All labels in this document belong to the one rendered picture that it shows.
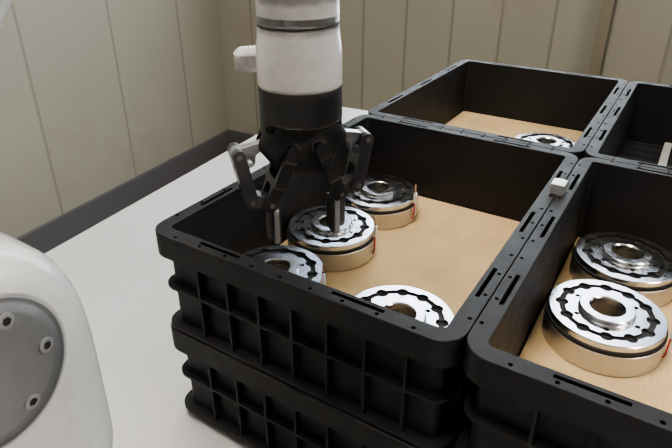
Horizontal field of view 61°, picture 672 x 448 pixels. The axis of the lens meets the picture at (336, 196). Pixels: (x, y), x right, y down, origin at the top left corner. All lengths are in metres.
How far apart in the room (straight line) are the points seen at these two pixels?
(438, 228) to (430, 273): 0.10
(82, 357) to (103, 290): 0.64
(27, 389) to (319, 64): 0.33
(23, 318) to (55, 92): 2.17
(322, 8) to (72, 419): 0.34
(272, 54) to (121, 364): 0.44
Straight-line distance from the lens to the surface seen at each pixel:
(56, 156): 2.43
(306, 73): 0.48
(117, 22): 2.57
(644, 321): 0.59
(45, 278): 0.24
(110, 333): 0.82
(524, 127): 1.13
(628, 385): 0.57
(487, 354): 0.40
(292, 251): 0.62
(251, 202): 0.53
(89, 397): 0.28
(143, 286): 0.89
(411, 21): 2.57
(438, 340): 0.40
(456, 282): 0.64
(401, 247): 0.69
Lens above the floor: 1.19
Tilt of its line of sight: 26 degrees down
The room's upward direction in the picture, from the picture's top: straight up
